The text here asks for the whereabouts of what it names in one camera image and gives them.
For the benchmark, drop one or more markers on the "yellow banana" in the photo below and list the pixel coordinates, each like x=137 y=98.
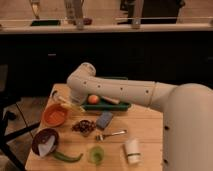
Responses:
x=67 y=104

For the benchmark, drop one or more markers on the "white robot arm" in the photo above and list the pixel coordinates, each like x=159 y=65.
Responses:
x=187 y=113

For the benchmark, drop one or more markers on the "orange red bowl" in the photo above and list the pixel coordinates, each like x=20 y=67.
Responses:
x=54 y=115

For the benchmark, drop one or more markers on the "dark maroon bowl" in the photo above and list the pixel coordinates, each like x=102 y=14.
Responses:
x=42 y=136

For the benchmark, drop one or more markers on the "brown block in tray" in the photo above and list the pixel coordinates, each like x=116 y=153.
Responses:
x=110 y=100

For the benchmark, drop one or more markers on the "green plastic tray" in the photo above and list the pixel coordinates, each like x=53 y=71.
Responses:
x=104 y=105

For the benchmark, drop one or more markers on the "orange fruit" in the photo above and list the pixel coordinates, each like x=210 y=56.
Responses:
x=93 y=99

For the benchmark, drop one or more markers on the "blue sponge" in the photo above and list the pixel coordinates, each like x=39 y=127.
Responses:
x=104 y=119

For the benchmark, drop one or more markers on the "bunch of dark grapes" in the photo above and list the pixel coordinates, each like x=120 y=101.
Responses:
x=85 y=127

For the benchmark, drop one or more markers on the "silver fork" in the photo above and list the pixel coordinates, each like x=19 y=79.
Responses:
x=101 y=137

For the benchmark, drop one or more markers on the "white cylindrical cup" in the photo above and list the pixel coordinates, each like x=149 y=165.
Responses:
x=132 y=151

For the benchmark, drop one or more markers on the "green chili pepper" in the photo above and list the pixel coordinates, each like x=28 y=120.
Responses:
x=65 y=158

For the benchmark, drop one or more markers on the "white paper napkin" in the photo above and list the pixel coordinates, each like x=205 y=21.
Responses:
x=45 y=148

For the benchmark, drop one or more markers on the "black office chair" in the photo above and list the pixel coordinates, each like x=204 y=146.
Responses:
x=8 y=99

